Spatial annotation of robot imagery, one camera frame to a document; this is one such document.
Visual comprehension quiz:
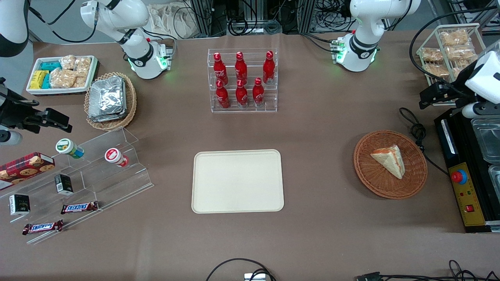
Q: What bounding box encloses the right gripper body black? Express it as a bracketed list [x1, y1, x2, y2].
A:
[0, 105, 30, 132]

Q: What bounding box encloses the triangle sandwich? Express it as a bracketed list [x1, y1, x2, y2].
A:
[370, 144, 406, 180]

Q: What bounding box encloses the white rectangular snack tray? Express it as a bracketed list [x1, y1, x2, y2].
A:
[26, 55, 99, 96]

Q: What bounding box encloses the light oval wicker basket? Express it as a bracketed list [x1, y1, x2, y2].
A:
[84, 72, 138, 131]

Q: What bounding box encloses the brown round wicker basket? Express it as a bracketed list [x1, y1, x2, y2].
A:
[354, 130, 428, 200]

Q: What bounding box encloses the beige plastic serving tray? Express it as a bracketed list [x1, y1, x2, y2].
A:
[191, 149, 285, 214]

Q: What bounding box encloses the clear bag of pastry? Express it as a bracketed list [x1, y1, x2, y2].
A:
[439, 29, 470, 47]
[424, 64, 450, 78]
[421, 48, 444, 62]
[445, 46, 476, 62]

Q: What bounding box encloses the yellow snack pack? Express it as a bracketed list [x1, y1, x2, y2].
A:
[29, 70, 49, 90]

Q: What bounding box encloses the green lid yogurt cup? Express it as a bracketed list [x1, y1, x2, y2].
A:
[55, 138, 85, 159]

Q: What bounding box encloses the red tartan cookie box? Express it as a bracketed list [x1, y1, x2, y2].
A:
[0, 152, 56, 191]

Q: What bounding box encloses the clear plastic food container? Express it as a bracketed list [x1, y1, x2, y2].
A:
[488, 164, 500, 196]
[471, 117, 500, 164]

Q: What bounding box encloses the small black tea box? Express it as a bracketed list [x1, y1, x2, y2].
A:
[54, 174, 74, 196]
[9, 194, 31, 216]

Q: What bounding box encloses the red lid yogurt cup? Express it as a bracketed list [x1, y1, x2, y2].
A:
[104, 148, 130, 168]

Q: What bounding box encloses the clear acrylic step shelf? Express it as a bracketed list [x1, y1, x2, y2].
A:
[0, 126, 154, 245]

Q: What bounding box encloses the Snickers chocolate bar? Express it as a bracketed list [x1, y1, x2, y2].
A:
[22, 220, 64, 235]
[61, 201, 99, 215]

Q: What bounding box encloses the black sealing machine yellow panel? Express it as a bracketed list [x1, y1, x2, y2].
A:
[434, 107, 500, 233]

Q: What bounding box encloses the beige cloth bag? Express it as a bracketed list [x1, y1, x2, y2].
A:
[148, 3, 196, 40]

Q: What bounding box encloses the red cola bottle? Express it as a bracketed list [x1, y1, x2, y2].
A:
[216, 80, 230, 109]
[213, 52, 229, 85]
[235, 51, 248, 83]
[252, 77, 265, 108]
[262, 50, 276, 85]
[236, 79, 249, 109]

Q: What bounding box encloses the clear acrylic bottle rack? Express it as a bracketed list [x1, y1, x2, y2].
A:
[207, 48, 279, 114]

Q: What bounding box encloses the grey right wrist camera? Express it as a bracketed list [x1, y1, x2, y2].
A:
[0, 130, 23, 146]

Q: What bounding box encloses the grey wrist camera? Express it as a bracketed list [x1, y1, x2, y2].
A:
[0, 130, 23, 146]
[462, 102, 487, 119]

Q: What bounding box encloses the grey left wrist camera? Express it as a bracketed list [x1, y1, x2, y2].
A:
[462, 102, 487, 119]

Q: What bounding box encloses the black machine power cable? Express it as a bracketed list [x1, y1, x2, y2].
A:
[399, 107, 450, 176]

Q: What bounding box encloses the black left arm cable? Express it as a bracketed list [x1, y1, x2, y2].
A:
[409, 6, 500, 73]

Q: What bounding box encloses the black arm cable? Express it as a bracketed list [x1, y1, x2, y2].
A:
[409, 6, 500, 73]
[28, 0, 99, 44]

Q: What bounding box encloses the white wire rack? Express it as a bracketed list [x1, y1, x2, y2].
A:
[416, 23, 487, 107]

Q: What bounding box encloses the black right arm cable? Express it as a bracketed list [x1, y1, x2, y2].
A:
[28, 0, 99, 44]

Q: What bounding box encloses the aluminium frame post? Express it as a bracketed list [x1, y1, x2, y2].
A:
[299, 0, 317, 34]
[190, 0, 227, 37]

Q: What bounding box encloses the black cable with plug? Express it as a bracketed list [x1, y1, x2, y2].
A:
[355, 260, 500, 281]

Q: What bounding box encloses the black looped cable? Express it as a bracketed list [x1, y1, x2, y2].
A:
[206, 258, 277, 281]

